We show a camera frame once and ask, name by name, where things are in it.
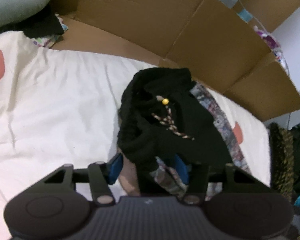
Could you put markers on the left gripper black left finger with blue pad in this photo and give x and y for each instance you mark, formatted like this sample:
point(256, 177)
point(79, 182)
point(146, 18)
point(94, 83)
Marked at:
point(101, 175)

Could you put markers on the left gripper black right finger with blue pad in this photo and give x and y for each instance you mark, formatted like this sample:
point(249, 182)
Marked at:
point(196, 175)

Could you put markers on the black floral trim garment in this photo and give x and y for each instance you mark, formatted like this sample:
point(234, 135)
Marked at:
point(169, 123)

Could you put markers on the white patterned bed sheet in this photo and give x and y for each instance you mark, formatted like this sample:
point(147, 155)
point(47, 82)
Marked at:
point(56, 107)

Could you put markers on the leopard print garment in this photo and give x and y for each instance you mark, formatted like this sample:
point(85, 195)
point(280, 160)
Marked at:
point(282, 160)

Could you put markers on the brown cardboard sheet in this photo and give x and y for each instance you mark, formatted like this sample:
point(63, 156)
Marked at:
point(218, 47)

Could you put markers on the tall cardboard box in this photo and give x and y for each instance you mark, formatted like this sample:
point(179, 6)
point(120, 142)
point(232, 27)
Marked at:
point(268, 13)

